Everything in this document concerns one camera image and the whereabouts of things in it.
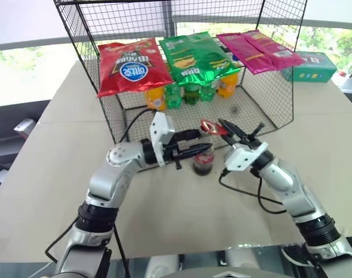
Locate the dark cluttered side bench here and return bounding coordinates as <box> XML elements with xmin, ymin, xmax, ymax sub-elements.
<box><xmin>0</xmin><ymin>100</ymin><xmax>52</xmax><ymax>200</ymax></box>

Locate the red chip bag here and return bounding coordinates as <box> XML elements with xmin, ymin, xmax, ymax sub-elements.
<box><xmin>96</xmin><ymin>37</ymin><xmax>174</xmax><ymax>98</ymax></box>

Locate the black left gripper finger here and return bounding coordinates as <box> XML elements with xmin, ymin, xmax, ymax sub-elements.
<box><xmin>175</xmin><ymin>129</ymin><xmax>202</xmax><ymax>142</ymax></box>
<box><xmin>180</xmin><ymin>143</ymin><xmax>213</xmax><ymax>159</ymax></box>

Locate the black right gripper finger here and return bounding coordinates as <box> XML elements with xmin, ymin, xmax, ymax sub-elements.
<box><xmin>218</xmin><ymin>118</ymin><xmax>247</xmax><ymax>140</ymax></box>
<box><xmin>221</xmin><ymin>133</ymin><xmax>240</xmax><ymax>150</ymax></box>

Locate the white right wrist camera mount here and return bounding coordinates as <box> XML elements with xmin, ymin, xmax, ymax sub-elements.
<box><xmin>223</xmin><ymin>141</ymin><xmax>269</xmax><ymax>172</ymax></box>

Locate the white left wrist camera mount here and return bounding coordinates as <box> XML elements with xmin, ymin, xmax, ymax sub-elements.
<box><xmin>148</xmin><ymin>111</ymin><xmax>176</xmax><ymax>166</ymax></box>

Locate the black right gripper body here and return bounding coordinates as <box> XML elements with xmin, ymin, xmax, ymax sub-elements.
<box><xmin>236</xmin><ymin>122</ymin><xmax>265</xmax><ymax>150</ymax></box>

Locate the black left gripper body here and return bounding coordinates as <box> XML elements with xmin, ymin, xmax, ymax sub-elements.
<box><xmin>163</xmin><ymin>133</ymin><xmax>186</xmax><ymax>170</ymax></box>

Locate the orange soda bottle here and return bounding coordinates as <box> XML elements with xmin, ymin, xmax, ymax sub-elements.
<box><xmin>216</xmin><ymin>71</ymin><xmax>240</xmax><ymax>99</ymax></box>
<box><xmin>144</xmin><ymin>86</ymin><xmax>168</xmax><ymax>112</ymax></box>

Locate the dark glossy curved panel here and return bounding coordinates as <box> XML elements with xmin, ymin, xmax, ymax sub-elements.
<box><xmin>106</xmin><ymin>243</ymin><xmax>327</xmax><ymax>278</ymax></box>

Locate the small white box device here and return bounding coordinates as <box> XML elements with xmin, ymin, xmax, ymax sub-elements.
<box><xmin>13</xmin><ymin>117</ymin><xmax>37</xmax><ymax>133</ymax></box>

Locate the light green soda bottle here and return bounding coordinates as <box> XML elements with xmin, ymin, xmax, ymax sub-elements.
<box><xmin>164</xmin><ymin>83</ymin><xmax>184</xmax><ymax>110</ymax></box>
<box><xmin>199</xmin><ymin>82</ymin><xmax>218</xmax><ymax>102</ymax></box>

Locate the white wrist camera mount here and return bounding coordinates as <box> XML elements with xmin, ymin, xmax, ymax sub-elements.
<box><xmin>148</xmin><ymin>111</ymin><xmax>176</xmax><ymax>166</ymax></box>
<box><xmin>223</xmin><ymin>141</ymin><xmax>269</xmax><ymax>172</ymax></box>

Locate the green chip bag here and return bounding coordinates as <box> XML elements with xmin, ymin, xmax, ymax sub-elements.
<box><xmin>159</xmin><ymin>31</ymin><xmax>241</xmax><ymax>87</ymax></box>

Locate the glass cola bottle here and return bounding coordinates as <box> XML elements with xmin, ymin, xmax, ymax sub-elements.
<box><xmin>193</xmin><ymin>127</ymin><xmax>215</xmax><ymax>177</ymax></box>

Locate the green cardboard box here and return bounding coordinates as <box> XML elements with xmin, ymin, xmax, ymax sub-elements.
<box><xmin>281</xmin><ymin>51</ymin><xmax>338</xmax><ymax>83</ymax></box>

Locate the black wire mesh rack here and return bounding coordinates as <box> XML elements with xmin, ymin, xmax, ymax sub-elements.
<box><xmin>53</xmin><ymin>0</ymin><xmax>309</xmax><ymax>145</ymax></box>

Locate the pink snack bag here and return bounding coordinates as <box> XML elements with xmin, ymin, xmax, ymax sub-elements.
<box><xmin>215</xmin><ymin>29</ymin><xmax>306</xmax><ymax>75</ymax></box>

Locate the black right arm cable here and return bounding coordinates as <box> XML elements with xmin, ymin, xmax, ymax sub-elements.
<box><xmin>218</xmin><ymin>170</ymin><xmax>287</xmax><ymax>215</ymax></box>

